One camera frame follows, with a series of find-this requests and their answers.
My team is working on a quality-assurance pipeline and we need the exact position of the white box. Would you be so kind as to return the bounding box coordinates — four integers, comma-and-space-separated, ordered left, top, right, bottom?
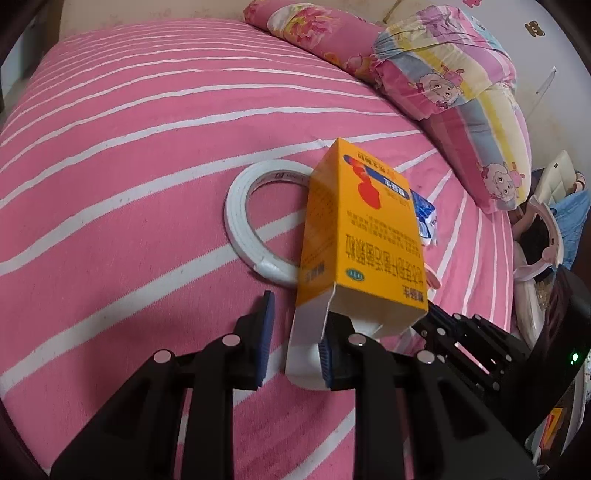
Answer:
538, 150, 578, 204

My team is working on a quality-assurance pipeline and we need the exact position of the white tape roll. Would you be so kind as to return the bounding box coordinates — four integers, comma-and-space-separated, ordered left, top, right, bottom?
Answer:
224, 160, 311, 284

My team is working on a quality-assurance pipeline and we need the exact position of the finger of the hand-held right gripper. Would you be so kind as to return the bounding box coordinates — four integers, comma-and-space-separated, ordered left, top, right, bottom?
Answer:
427, 300, 529, 365
411, 323, 504, 393

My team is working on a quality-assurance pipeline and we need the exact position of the pink plastic hoop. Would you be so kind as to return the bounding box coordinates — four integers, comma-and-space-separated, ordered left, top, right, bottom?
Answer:
512, 194, 566, 282

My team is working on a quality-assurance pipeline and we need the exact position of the orange cardboard box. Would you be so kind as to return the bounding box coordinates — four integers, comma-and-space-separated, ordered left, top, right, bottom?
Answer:
285, 137, 430, 391

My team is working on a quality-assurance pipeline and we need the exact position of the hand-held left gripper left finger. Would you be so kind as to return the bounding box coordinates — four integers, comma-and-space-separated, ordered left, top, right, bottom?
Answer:
50, 290, 277, 480

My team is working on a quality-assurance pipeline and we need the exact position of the cartoon sheep quilt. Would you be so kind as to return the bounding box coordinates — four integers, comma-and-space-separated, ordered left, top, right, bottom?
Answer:
372, 4, 532, 215

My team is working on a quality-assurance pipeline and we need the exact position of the blue cloth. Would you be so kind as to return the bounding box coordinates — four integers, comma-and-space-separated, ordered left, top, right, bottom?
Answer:
551, 189, 591, 268

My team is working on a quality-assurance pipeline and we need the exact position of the pink striped bed sheet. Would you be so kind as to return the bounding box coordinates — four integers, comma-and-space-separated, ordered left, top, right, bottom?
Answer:
0, 18, 515, 480

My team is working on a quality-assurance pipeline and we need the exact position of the dark cloth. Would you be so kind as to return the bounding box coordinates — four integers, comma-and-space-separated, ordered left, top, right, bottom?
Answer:
512, 217, 555, 273

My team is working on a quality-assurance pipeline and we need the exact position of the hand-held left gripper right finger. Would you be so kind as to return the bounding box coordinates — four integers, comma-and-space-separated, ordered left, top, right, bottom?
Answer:
318, 311, 541, 480

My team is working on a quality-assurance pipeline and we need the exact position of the small blue drink carton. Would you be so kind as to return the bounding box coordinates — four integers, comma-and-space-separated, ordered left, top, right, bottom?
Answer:
410, 190, 439, 247

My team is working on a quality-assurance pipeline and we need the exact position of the pink floral pillow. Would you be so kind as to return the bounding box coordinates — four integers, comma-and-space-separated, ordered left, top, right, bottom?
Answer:
243, 0, 393, 86

